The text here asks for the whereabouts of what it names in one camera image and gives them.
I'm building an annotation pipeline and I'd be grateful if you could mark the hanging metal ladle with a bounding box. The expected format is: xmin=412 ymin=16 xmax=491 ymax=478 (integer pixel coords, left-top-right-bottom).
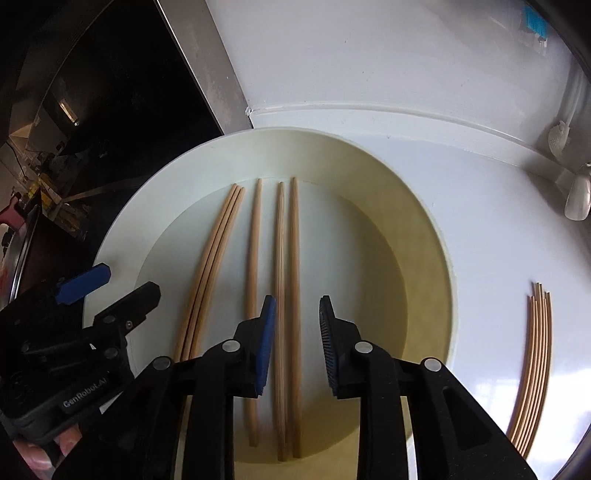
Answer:
xmin=564 ymin=164 xmax=591 ymax=220

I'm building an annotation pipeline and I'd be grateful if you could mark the person's left hand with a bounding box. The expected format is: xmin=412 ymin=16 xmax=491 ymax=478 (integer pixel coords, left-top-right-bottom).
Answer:
xmin=13 ymin=425 xmax=84 ymax=470

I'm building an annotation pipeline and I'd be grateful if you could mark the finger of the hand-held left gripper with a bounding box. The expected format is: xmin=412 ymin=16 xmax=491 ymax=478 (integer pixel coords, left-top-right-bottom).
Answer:
xmin=90 ymin=282 xmax=161 ymax=342
xmin=55 ymin=263 xmax=112 ymax=305

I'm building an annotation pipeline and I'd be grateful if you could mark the cream round basin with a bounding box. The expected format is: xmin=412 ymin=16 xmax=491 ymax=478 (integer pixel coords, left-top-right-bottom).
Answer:
xmin=83 ymin=127 xmax=462 ymax=464

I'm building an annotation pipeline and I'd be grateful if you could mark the bundle of wooden chopsticks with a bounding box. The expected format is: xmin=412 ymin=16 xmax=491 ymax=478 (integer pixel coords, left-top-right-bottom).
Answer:
xmin=505 ymin=281 xmax=552 ymax=460

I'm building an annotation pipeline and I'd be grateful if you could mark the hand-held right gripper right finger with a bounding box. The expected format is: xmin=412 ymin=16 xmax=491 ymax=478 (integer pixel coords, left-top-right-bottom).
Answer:
xmin=318 ymin=295 xmax=539 ymax=480

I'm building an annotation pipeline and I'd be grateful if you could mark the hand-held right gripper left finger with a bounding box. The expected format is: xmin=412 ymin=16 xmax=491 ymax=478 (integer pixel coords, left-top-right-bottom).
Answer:
xmin=55 ymin=294 xmax=278 ymax=480

